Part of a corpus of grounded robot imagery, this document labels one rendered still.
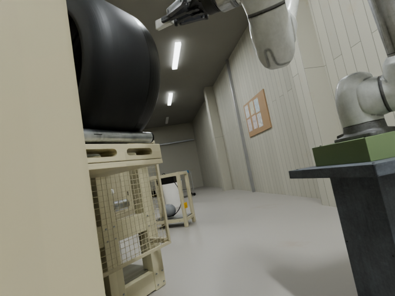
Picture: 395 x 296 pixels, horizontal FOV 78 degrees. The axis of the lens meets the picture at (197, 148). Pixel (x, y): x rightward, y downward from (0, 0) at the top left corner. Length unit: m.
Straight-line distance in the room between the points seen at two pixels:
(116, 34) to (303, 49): 3.13
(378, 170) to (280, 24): 0.53
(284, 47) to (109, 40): 0.52
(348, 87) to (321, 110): 2.37
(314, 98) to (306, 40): 0.81
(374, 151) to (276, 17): 0.61
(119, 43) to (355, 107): 0.94
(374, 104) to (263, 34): 0.62
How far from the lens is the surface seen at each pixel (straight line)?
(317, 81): 3.67
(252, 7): 0.73
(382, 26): 1.19
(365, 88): 1.20
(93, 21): 0.90
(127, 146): 0.87
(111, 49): 0.85
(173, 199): 6.20
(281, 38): 0.74
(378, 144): 1.10
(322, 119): 3.55
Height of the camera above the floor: 0.72
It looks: 6 degrees up
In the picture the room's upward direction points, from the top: 10 degrees counter-clockwise
